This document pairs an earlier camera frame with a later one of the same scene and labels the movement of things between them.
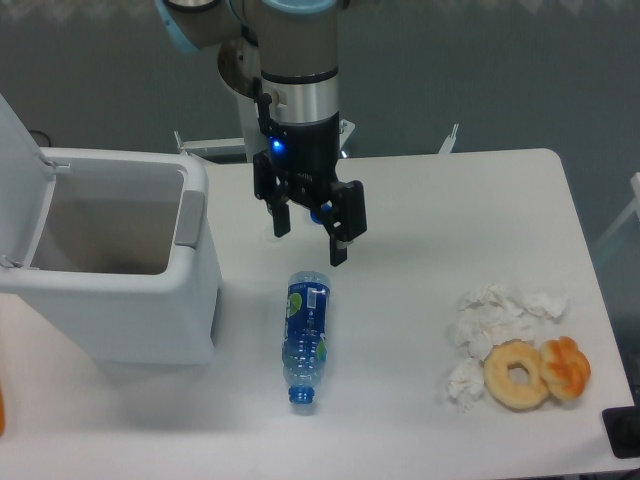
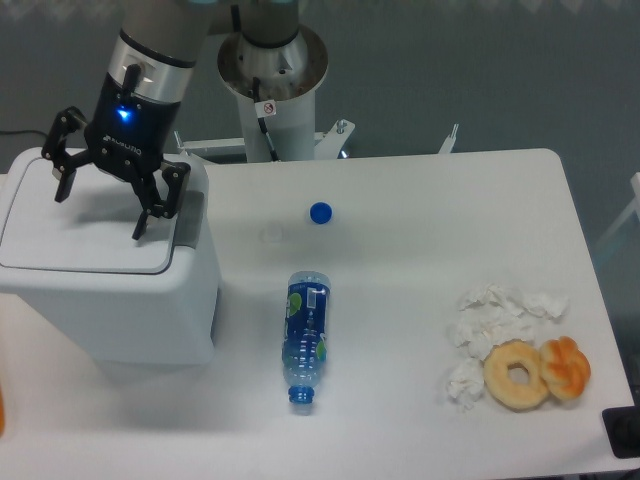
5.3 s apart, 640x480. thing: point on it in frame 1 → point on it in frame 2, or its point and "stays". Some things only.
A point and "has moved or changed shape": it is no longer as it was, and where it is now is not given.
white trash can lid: x=27 y=182 has moved or changed shape
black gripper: x=305 y=158 → x=126 y=130
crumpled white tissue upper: x=491 y=315 stays
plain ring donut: x=501 y=389 stays
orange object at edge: x=2 y=414 stays
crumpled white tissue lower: x=466 y=383 stays
